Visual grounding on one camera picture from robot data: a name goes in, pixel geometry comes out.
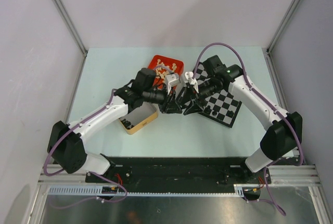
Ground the gold metal tin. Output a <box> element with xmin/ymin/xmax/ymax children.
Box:
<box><xmin>119</xmin><ymin>102</ymin><xmax>158</xmax><ymax>135</ymax></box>

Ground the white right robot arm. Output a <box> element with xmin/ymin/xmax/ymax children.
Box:
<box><xmin>179</xmin><ymin>55</ymin><xmax>302</xmax><ymax>183</ymax></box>

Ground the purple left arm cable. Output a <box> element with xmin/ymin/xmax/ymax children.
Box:
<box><xmin>43</xmin><ymin>64</ymin><xmax>175</xmax><ymax>209</ymax></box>

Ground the pile of white chess pieces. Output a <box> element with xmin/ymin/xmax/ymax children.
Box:
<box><xmin>153</xmin><ymin>59</ymin><xmax>177</xmax><ymax>78</ymax></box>

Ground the pile of black chess pieces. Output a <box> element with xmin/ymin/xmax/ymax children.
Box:
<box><xmin>121</xmin><ymin>119</ymin><xmax>134</xmax><ymax>129</ymax></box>

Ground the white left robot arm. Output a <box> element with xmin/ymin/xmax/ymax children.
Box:
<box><xmin>46</xmin><ymin>68</ymin><xmax>181</xmax><ymax>182</ymax></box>

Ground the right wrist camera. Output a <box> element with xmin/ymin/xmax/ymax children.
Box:
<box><xmin>180</xmin><ymin>72</ymin><xmax>199</xmax><ymax>93</ymax></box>

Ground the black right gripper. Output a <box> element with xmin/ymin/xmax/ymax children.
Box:
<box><xmin>180</xmin><ymin>78</ymin><xmax>223</xmax><ymax>116</ymax></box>

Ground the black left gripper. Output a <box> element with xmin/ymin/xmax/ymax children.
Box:
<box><xmin>143</xmin><ymin>84</ymin><xmax>182</xmax><ymax>114</ymax></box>

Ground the red plastic tray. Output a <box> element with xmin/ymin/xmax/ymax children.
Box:
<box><xmin>148</xmin><ymin>55</ymin><xmax>184</xmax><ymax>88</ymax></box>

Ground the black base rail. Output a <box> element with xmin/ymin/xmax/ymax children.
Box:
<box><xmin>102</xmin><ymin>156</ymin><xmax>270</xmax><ymax>185</ymax></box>

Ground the black and white chessboard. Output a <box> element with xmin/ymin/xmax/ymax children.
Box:
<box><xmin>192</xmin><ymin>61</ymin><xmax>242</xmax><ymax>129</ymax></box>

